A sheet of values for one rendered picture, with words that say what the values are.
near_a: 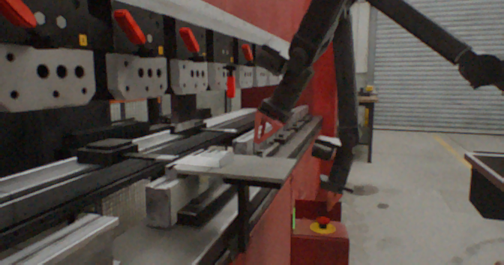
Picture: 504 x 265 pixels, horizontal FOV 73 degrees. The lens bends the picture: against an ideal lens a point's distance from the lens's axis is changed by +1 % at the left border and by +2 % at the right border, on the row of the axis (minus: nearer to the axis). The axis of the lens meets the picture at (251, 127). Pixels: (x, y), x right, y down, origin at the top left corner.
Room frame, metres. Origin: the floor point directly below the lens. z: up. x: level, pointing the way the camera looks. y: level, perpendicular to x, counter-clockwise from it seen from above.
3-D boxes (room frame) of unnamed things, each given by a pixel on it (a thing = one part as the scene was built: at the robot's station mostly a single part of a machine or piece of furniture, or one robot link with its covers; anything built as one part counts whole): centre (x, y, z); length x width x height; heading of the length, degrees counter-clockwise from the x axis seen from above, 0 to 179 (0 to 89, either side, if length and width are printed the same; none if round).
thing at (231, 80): (0.99, 0.06, 1.20); 0.04 x 0.02 x 0.10; 73
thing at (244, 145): (2.06, -0.21, 0.92); 1.67 x 0.06 x 0.10; 163
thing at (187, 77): (0.83, 0.18, 1.26); 0.15 x 0.09 x 0.17; 163
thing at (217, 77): (1.03, 0.12, 1.26); 0.15 x 0.09 x 0.17; 163
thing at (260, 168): (0.81, 0.03, 1.00); 0.26 x 0.18 x 0.01; 73
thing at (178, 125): (0.86, 0.17, 1.13); 0.10 x 0.02 x 0.10; 163
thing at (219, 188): (0.88, 0.10, 0.89); 0.30 x 0.05 x 0.03; 163
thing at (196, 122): (1.34, 0.19, 1.01); 0.26 x 0.12 x 0.05; 73
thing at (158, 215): (0.91, 0.16, 0.92); 0.39 x 0.06 x 0.10; 163
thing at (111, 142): (0.90, 0.33, 1.01); 0.26 x 0.12 x 0.05; 73
